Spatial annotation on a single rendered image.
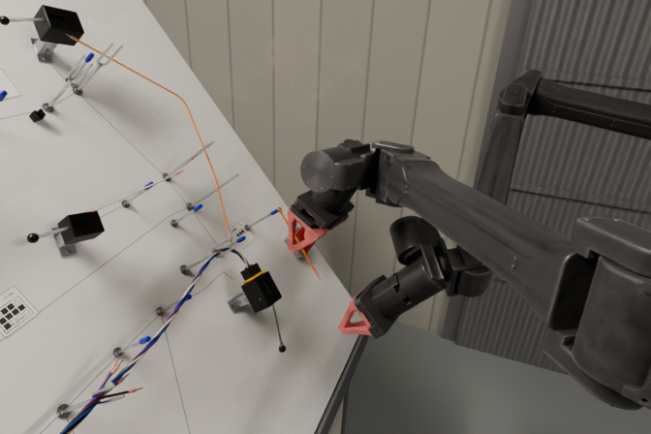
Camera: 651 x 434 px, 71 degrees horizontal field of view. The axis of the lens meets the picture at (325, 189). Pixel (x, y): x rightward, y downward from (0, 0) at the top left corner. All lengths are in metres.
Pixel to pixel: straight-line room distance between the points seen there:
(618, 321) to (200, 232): 0.73
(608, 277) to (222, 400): 0.66
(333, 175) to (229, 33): 1.69
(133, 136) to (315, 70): 1.26
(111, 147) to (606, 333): 0.78
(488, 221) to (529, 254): 0.06
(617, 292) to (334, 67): 1.79
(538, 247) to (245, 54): 1.93
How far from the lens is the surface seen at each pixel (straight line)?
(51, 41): 0.90
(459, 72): 1.93
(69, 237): 0.72
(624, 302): 0.34
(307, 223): 0.69
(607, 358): 0.35
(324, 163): 0.60
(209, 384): 0.85
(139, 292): 0.81
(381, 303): 0.71
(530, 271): 0.39
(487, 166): 0.83
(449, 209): 0.48
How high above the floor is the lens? 1.69
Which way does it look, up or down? 26 degrees down
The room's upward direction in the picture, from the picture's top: 3 degrees clockwise
